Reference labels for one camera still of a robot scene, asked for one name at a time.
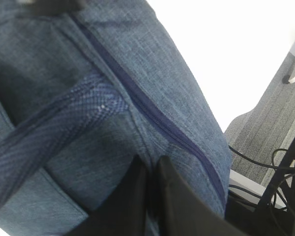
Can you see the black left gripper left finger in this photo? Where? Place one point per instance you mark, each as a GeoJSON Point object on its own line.
{"type": "Point", "coordinates": [123, 213]}

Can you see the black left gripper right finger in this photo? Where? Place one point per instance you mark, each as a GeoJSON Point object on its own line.
{"type": "Point", "coordinates": [182, 213]}

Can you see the navy blue lunch bag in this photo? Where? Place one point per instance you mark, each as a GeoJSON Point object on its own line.
{"type": "Point", "coordinates": [80, 95]}

